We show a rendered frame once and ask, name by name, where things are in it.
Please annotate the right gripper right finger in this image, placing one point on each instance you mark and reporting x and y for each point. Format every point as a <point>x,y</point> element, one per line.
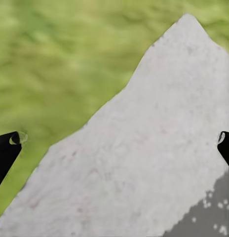
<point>222,140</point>

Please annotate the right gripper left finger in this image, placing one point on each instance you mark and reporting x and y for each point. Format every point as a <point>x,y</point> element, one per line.
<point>10,147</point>

